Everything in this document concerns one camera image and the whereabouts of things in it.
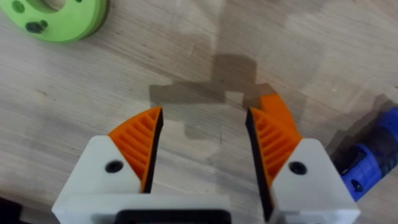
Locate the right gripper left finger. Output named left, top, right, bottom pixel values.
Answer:
left=61, top=106, right=165, bottom=196

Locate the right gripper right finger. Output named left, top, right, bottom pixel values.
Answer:
left=244, top=106, right=362, bottom=224

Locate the blue electric screwdriver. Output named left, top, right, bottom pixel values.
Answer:
left=330, top=105, right=398, bottom=203

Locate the green disc with holes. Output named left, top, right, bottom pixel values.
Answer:
left=0, top=0, right=111, bottom=44

